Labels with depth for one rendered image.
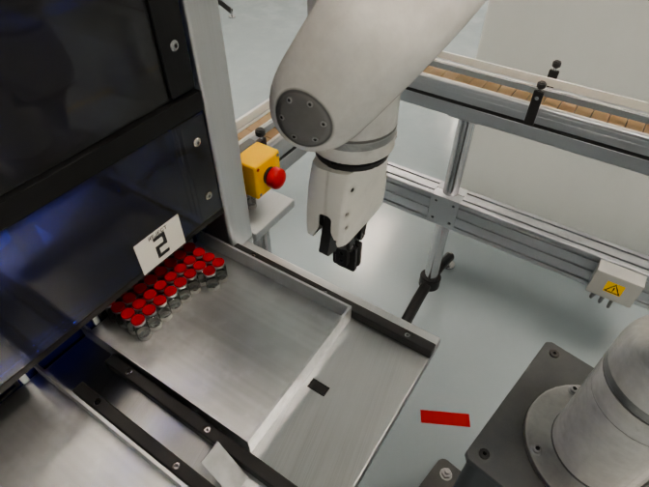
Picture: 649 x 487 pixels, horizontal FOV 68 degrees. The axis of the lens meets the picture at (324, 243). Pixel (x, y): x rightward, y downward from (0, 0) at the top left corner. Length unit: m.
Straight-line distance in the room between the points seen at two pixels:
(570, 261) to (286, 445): 1.13
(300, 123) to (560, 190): 1.87
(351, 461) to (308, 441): 0.06
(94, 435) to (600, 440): 0.64
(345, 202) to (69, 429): 0.51
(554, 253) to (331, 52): 1.32
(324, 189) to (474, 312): 1.57
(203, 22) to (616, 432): 0.70
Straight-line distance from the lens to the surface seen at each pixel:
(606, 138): 1.34
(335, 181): 0.47
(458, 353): 1.88
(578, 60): 1.94
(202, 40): 0.71
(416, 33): 0.32
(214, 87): 0.74
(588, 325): 2.14
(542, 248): 1.59
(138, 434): 0.73
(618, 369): 0.61
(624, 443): 0.67
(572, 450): 0.74
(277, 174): 0.87
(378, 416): 0.72
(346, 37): 0.32
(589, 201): 2.17
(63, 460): 0.77
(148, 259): 0.76
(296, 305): 0.82
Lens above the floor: 1.53
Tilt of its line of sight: 45 degrees down
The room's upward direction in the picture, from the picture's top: straight up
